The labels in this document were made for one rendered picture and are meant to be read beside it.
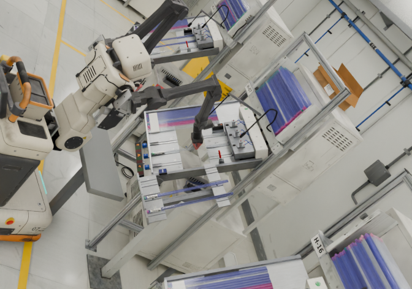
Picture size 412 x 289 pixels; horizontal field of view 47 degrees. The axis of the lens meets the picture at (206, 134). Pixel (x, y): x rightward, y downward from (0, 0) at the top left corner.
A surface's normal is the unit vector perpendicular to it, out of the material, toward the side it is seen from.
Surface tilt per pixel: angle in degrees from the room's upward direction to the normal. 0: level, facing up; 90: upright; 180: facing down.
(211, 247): 90
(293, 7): 90
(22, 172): 90
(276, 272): 45
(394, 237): 90
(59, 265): 0
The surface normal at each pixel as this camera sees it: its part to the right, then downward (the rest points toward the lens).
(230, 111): -0.04, -0.78
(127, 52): -0.01, -0.58
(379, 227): 0.17, 0.61
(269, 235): -0.73, -0.44
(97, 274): 0.66, -0.65
